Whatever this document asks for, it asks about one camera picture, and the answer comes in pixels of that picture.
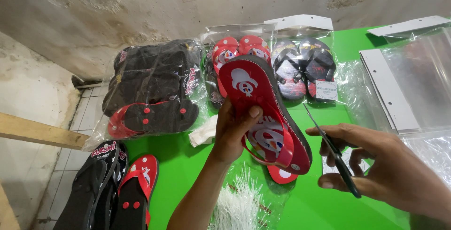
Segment packaged pair of red flip-flops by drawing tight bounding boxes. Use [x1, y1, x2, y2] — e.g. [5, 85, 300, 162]
[202, 23, 278, 110]

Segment white label sheet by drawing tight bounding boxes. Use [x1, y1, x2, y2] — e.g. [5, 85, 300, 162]
[321, 147, 371, 176]

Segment red printed flip-flop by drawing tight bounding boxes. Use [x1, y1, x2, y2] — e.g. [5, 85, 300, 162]
[218, 55, 313, 176]
[267, 165, 299, 185]

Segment black-soled red-strap flip-flop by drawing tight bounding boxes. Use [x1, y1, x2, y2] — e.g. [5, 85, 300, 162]
[111, 154, 160, 230]

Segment stack of clear header bags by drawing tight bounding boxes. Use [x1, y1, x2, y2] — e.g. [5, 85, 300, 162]
[359, 27, 451, 135]

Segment white crumpled paper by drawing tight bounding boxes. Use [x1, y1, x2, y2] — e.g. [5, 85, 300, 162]
[188, 114, 219, 148]

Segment clear bag with white header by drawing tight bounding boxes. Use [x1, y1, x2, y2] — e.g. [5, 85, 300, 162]
[366, 15, 451, 44]

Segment crumpled clear plastic wrap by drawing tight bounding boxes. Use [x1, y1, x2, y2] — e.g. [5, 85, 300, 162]
[334, 59, 392, 133]
[401, 131, 451, 189]

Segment packaged pair of dark flip-flops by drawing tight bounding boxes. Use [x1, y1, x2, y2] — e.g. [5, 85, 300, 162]
[264, 14, 339, 104]

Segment wooden plank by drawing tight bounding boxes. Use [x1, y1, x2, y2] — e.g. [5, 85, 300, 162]
[0, 112, 91, 152]

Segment person's left hand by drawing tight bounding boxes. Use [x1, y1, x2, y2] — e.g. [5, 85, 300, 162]
[211, 98, 264, 164]

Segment person's right hand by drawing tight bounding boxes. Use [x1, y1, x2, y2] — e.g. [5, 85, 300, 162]
[306, 123, 447, 222]

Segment clear bag of black flip-flops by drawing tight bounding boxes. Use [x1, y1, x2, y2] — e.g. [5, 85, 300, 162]
[82, 39, 209, 150]

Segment black printed flip-flop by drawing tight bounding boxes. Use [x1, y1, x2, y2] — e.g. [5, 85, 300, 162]
[92, 143, 129, 230]
[53, 140, 121, 230]

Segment black scissors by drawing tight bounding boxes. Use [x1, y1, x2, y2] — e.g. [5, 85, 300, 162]
[303, 103, 362, 199]

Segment bag of white tag fasteners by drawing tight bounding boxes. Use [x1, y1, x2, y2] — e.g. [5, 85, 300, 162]
[208, 162, 287, 230]

